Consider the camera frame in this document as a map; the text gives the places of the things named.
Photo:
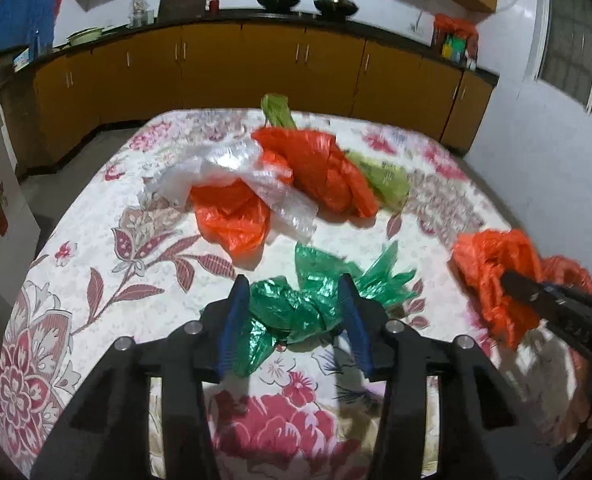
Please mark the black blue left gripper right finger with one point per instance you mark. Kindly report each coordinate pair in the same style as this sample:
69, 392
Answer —
484, 433

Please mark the orange bag covered condiment rack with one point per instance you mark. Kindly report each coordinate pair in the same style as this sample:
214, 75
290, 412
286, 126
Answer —
455, 40

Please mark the black lidded pot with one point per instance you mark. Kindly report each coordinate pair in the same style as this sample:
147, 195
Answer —
338, 10

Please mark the clear bag with jars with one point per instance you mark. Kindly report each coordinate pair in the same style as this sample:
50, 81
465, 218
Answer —
141, 14

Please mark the dark cutting board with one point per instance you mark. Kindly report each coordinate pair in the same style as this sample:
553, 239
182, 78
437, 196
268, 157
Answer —
178, 10

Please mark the wooden lower kitchen cabinets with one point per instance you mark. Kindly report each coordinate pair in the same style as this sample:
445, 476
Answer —
232, 60

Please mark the yellow detergent bottle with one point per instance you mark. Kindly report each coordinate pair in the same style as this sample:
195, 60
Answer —
22, 60

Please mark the white clear plastic bag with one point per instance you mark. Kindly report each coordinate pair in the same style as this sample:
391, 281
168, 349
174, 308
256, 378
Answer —
240, 160

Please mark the floral quilted table cover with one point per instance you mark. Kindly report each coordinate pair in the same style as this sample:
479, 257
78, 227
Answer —
119, 264

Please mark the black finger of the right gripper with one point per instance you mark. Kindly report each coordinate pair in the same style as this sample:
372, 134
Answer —
538, 295

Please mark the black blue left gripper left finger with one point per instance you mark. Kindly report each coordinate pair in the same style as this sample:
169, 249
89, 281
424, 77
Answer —
138, 388

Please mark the red sauce bottle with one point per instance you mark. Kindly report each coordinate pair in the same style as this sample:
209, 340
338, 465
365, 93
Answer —
214, 6

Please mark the green basin bowl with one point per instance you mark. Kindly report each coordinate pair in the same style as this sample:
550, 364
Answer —
84, 36

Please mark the light green plastic bag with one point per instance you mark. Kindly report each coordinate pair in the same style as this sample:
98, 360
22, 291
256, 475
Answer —
388, 182

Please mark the barred window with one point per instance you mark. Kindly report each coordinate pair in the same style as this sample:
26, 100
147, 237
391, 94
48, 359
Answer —
565, 49

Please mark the black wok with handle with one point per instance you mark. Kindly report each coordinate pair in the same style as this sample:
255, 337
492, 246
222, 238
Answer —
278, 6

